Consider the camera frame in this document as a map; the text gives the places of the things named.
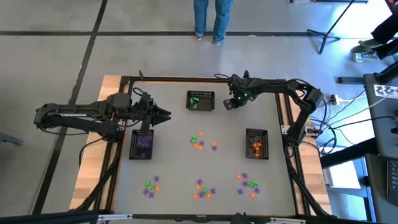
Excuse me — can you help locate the black desk cable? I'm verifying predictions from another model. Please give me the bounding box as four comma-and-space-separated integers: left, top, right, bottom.
329, 114, 398, 130

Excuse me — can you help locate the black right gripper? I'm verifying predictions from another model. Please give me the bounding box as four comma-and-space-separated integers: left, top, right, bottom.
223, 81, 259, 111

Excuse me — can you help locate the black keyboard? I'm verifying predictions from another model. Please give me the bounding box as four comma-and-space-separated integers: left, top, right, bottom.
386, 160, 398, 206

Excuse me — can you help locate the grey floor object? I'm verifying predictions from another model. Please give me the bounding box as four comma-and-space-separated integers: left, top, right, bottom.
0, 132, 24, 146

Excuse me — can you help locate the black plastic slotted basket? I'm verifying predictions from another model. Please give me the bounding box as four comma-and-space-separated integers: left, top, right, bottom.
245, 128, 270, 161
129, 129, 155, 161
185, 90, 216, 112

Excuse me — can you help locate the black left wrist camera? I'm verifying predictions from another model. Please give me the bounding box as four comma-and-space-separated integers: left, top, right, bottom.
138, 91, 154, 108

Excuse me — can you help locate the black overhead rig beam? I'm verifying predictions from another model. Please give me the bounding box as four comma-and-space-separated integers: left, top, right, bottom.
0, 209, 398, 224

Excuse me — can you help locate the person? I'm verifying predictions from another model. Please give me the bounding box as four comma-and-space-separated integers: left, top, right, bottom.
193, 0, 233, 45
352, 14, 398, 63

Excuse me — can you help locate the black floor bar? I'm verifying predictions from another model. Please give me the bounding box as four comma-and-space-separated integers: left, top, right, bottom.
338, 76, 368, 85

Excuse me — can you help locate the white cable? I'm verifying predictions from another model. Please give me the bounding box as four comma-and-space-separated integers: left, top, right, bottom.
338, 90, 398, 114

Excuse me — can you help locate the grey desk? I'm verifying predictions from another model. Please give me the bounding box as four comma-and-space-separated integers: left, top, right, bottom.
363, 73, 398, 224

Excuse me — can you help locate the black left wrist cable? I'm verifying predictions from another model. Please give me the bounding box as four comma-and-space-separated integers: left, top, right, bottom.
132, 86, 153, 125

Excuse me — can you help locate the black floor cable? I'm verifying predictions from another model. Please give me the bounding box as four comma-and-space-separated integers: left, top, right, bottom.
78, 136, 106, 170

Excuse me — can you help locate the silver metal bracket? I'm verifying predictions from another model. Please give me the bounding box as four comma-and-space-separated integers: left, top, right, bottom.
269, 217, 307, 224
97, 213, 134, 222

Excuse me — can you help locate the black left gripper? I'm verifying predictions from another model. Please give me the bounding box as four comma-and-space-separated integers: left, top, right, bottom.
124, 100, 172, 133

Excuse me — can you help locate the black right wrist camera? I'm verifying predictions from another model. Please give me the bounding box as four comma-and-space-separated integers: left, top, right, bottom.
229, 81, 242, 96

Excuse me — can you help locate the white printed paper sheet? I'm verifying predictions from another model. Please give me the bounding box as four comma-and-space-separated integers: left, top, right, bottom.
374, 83, 398, 100

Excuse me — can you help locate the black tripod stand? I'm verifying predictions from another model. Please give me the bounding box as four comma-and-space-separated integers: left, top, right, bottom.
307, 0, 357, 55

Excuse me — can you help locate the wooden table side board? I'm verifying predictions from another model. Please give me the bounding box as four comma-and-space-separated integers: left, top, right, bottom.
69, 74, 128, 211
279, 79, 333, 215

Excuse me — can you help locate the black aluminium table frame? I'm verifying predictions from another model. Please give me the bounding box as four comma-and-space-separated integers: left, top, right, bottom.
74, 70, 333, 218

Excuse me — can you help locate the black diagonal desk beam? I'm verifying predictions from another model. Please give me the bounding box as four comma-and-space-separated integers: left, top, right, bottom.
320, 138, 379, 169

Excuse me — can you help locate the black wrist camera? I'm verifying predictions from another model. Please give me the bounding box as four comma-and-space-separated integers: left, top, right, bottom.
229, 81, 242, 96
138, 91, 154, 108

